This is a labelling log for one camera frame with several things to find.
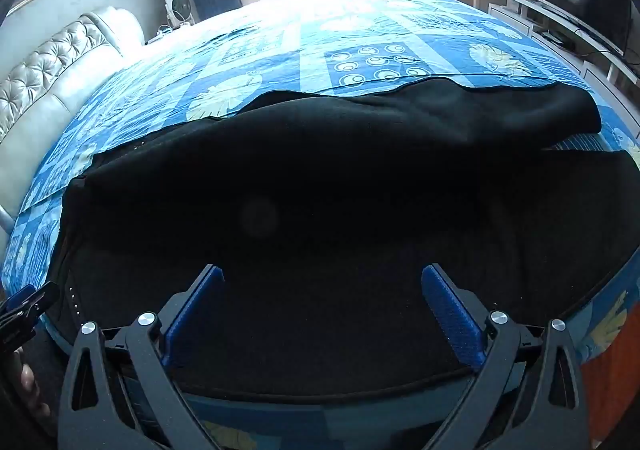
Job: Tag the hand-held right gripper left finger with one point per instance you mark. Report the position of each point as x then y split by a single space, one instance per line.
197 302

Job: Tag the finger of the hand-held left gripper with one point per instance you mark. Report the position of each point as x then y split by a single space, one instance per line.
27 307

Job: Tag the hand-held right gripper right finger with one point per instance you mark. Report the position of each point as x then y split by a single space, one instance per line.
450 305

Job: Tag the black pants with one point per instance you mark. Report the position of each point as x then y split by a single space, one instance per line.
320 210

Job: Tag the person's left hand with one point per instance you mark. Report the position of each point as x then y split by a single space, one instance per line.
31 382

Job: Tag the orange cloth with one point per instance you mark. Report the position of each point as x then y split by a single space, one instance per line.
612 380

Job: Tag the cream tufted leather headboard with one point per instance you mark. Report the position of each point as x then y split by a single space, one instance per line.
55 75

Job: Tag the blue patterned bedsheet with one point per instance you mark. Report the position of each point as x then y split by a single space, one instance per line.
310 40

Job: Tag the white fan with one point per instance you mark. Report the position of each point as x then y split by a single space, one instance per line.
177 10

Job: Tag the white television stand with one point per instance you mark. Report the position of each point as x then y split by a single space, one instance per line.
545 23

